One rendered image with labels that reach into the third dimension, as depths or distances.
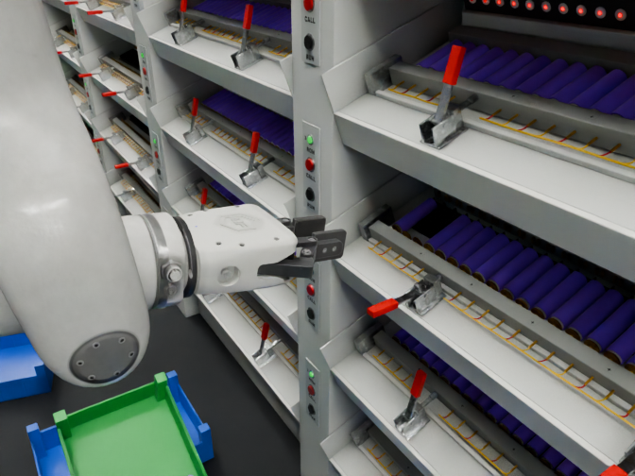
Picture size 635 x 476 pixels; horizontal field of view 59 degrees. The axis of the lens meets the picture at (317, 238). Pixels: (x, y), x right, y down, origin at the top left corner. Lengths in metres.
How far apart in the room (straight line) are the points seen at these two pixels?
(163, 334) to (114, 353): 1.13
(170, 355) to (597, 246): 1.17
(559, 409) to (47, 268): 0.44
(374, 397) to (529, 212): 0.42
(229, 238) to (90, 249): 0.17
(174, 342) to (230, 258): 1.03
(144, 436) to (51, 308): 0.80
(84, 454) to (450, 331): 0.75
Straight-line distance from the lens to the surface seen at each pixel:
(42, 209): 0.37
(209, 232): 0.51
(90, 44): 2.01
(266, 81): 0.84
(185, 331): 1.55
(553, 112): 0.54
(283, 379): 1.14
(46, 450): 1.33
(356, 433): 1.00
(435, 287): 0.66
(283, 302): 1.01
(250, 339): 1.24
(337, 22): 0.67
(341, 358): 0.88
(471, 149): 0.56
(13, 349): 1.63
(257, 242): 0.50
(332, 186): 0.72
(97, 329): 0.40
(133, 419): 1.18
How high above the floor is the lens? 0.92
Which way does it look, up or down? 28 degrees down
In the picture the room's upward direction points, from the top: straight up
